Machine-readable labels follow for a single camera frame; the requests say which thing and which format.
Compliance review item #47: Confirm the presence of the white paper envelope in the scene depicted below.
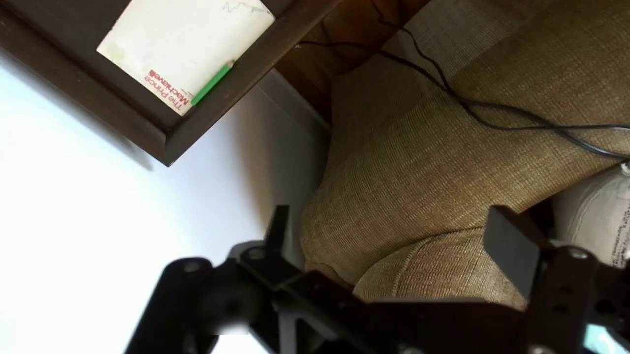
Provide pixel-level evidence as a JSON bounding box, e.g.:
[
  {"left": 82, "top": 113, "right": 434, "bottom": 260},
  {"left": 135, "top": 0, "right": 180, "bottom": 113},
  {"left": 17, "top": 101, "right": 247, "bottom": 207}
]
[{"left": 94, "top": 0, "right": 275, "bottom": 118}]

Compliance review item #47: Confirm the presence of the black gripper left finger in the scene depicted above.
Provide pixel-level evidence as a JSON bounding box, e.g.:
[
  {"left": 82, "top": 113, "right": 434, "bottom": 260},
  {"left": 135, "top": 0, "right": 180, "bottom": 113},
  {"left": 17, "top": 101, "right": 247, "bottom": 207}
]
[{"left": 123, "top": 205, "right": 369, "bottom": 354}]

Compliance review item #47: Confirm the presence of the brown fabric sofa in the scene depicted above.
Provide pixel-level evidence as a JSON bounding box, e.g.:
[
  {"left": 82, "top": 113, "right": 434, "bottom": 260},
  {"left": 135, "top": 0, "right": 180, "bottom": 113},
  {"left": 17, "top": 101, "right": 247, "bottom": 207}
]
[{"left": 296, "top": 0, "right": 630, "bottom": 311}]

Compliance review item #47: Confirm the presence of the thin black power cable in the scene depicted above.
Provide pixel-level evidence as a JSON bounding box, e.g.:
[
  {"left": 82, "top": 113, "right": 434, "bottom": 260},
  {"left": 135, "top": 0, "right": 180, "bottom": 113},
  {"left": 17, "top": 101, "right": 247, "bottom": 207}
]
[{"left": 296, "top": 0, "right": 630, "bottom": 164}]

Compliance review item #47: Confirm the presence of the white and blue pillow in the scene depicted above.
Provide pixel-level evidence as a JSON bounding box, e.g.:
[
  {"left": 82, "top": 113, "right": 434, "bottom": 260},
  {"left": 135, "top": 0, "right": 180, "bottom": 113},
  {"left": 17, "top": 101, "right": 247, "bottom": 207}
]
[{"left": 548, "top": 164, "right": 630, "bottom": 272}]

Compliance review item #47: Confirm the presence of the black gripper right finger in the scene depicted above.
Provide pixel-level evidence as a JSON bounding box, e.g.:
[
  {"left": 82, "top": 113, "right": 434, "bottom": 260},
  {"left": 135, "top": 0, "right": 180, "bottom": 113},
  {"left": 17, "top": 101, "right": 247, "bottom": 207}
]
[{"left": 482, "top": 205, "right": 630, "bottom": 354}]

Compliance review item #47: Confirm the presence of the green pen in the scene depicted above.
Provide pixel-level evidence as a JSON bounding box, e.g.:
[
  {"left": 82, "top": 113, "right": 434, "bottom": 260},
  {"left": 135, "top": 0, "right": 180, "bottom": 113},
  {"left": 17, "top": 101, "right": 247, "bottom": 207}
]
[{"left": 188, "top": 61, "right": 237, "bottom": 109}]

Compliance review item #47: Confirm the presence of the dark wooden side stand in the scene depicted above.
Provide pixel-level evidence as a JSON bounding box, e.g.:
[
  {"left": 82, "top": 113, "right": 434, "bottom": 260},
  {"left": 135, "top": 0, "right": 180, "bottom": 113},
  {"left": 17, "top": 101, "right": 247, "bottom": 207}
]
[{"left": 0, "top": 0, "right": 342, "bottom": 170}]

